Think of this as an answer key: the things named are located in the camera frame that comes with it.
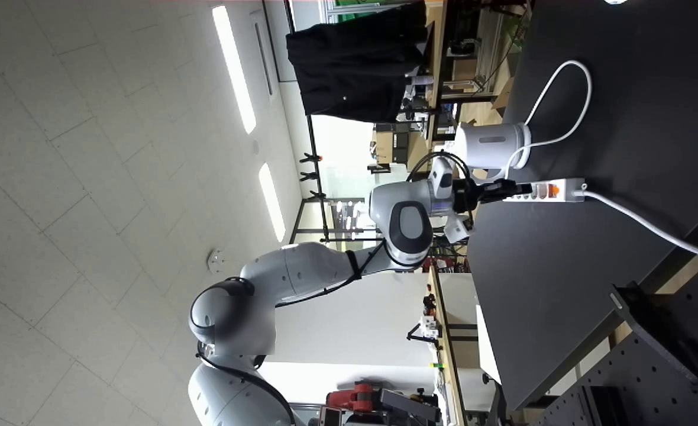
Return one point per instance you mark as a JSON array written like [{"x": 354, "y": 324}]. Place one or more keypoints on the short ceiling light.
[{"x": 271, "y": 201}]

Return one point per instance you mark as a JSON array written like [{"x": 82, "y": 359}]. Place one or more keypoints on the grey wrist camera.
[{"x": 440, "y": 175}]

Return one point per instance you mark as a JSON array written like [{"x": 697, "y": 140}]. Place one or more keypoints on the black hanging cloth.
[{"x": 356, "y": 61}]

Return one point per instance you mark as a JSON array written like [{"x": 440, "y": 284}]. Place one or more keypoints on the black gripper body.
[{"x": 466, "y": 195}]

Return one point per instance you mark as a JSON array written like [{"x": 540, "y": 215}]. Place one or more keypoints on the white power strip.
[{"x": 549, "y": 189}]

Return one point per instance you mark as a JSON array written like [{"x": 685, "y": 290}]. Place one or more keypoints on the black perforated board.
[{"x": 663, "y": 356}]

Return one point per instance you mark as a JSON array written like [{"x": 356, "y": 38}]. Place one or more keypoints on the red and black machine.
[{"x": 362, "y": 397}]

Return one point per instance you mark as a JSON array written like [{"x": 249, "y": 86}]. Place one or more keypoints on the black pole stand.
[{"x": 315, "y": 172}]

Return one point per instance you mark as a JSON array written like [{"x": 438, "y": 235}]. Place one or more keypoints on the long ceiling light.
[{"x": 236, "y": 71}]

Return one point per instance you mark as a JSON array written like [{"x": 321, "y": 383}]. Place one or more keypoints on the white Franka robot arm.
[{"x": 302, "y": 273}]

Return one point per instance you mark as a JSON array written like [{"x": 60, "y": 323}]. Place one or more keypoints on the white electric kettle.
[{"x": 490, "y": 144}]

